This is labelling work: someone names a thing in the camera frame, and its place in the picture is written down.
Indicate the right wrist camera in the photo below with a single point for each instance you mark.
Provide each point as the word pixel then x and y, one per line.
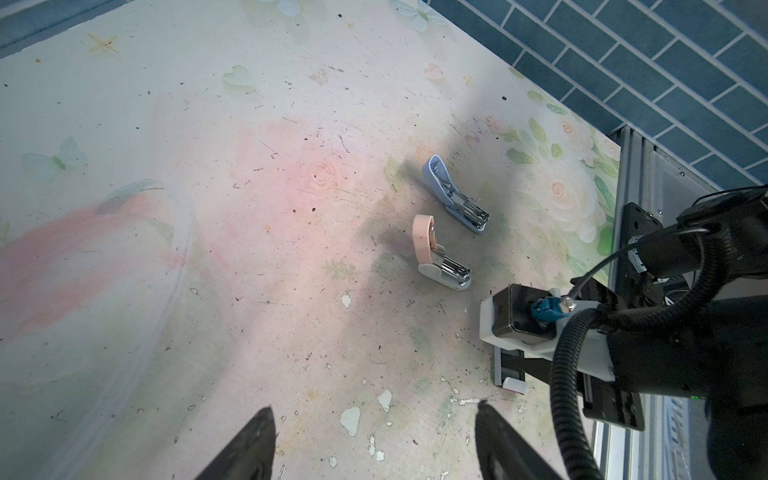
pixel 506 321

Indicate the pink white mini stapler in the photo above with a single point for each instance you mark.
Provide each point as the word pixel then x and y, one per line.
pixel 432 258

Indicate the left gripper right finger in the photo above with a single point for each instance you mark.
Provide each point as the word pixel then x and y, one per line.
pixel 503 453

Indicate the blue mini stapler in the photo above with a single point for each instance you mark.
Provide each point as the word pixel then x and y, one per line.
pixel 460 206

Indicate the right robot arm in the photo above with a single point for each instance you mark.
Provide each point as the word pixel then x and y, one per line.
pixel 664 330

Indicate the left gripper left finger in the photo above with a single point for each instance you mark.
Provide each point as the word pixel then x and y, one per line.
pixel 249 455

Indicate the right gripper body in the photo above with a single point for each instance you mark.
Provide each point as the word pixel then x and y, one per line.
pixel 603 399

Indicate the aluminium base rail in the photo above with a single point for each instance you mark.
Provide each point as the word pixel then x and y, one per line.
pixel 653 189

